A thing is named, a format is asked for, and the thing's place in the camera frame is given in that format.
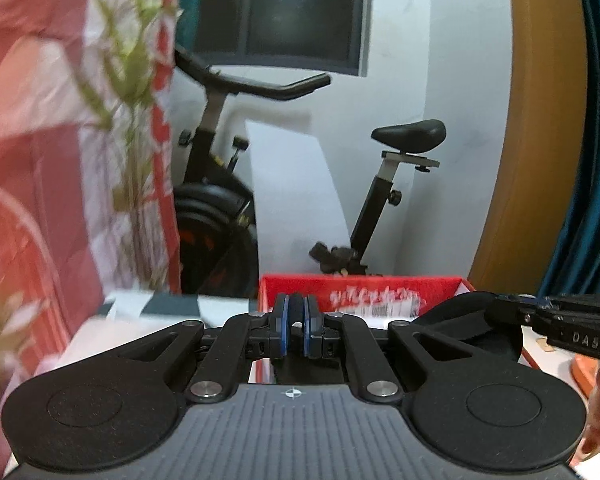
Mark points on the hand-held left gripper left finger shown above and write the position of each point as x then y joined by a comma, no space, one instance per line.
281,325

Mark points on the orange object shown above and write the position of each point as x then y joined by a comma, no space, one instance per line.
585,375

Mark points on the red cardboard box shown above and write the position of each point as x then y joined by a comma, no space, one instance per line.
300,285

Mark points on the black exercise bike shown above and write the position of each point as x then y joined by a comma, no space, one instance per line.
210,220

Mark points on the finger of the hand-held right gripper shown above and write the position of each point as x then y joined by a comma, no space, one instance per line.
517,310

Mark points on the pink printed wall cloth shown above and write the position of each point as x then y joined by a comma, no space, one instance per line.
40,135

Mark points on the white board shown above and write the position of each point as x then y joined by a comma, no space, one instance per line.
295,200

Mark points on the yellow wooden panel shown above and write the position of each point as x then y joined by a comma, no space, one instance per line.
535,135

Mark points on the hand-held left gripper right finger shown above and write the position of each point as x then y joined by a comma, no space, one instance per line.
311,327

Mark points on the dark window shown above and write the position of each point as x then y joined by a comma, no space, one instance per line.
305,20

